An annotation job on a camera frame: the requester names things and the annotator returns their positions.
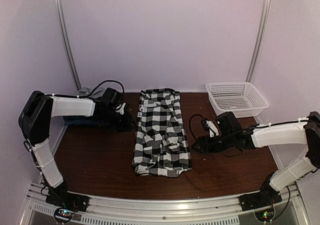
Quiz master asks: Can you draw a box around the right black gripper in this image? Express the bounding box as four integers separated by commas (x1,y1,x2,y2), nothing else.
191,132,234,154

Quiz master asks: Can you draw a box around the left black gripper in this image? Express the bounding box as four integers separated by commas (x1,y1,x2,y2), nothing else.
100,108,138,132

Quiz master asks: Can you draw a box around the black white checkered shirt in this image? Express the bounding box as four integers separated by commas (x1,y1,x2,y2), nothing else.
132,88,192,178

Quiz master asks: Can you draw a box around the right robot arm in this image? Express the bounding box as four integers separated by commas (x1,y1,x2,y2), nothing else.
191,111,320,206

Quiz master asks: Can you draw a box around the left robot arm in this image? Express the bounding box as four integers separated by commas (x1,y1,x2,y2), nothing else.
18,88,134,188

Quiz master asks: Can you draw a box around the folded blue plaid shirt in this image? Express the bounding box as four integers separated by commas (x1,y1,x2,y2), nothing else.
63,115,101,126

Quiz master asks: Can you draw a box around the white plastic basket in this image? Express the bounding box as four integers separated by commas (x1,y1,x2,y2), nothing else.
205,82,269,118

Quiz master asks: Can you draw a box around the right circuit board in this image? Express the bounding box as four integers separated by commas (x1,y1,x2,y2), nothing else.
254,209,275,223

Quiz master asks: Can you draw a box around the circuit board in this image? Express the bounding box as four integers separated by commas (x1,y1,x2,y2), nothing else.
254,209,275,223
53,207,75,224

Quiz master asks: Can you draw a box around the left circuit board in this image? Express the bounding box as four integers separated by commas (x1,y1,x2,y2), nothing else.
53,207,75,224

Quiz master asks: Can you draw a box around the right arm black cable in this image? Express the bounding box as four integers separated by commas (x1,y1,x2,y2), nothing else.
188,113,311,146

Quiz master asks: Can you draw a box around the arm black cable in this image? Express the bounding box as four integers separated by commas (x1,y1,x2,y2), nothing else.
188,113,311,146
84,79,126,103

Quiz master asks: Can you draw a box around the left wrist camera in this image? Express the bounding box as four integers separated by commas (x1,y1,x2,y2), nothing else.
101,87,123,109

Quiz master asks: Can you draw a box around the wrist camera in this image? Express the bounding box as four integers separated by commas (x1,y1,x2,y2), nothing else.
101,87,123,109
201,111,242,137

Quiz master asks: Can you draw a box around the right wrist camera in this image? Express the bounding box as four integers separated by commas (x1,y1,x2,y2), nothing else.
201,111,242,137

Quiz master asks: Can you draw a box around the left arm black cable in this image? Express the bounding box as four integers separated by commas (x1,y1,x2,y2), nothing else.
84,79,126,103

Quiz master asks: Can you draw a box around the aluminium front rail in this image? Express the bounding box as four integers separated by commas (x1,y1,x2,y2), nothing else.
19,177,312,225

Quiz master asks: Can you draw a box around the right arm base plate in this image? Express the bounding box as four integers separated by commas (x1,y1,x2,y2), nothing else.
239,190,282,211

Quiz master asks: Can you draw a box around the left aluminium frame post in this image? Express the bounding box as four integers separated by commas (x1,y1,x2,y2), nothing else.
54,0,82,91

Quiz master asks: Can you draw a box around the aluminium frame post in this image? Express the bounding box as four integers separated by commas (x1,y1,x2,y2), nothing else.
245,0,272,83
54,0,82,91

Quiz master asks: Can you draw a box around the right aluminium frame post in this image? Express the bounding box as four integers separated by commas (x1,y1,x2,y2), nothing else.
245,0,272,83

